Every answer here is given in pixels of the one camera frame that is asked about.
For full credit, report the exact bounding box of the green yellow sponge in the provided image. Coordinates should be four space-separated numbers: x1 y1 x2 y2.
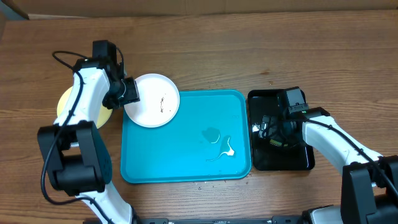
269 139 288 147

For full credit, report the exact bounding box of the white plate with sauce streak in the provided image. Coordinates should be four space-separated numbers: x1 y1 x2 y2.
124 73 180 128

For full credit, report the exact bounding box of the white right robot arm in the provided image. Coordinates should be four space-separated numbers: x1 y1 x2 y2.
259 107 397 224

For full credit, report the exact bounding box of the yellow plate with sauce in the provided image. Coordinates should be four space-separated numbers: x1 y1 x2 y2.
57 86 113 129

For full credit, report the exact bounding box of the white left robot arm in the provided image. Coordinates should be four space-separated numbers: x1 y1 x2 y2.
37 58 140 223

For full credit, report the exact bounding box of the black plastic tray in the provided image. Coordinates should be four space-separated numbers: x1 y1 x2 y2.
248 89 315 170

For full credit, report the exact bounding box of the teal plastic tray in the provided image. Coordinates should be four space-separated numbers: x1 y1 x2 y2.
120 90 252 184

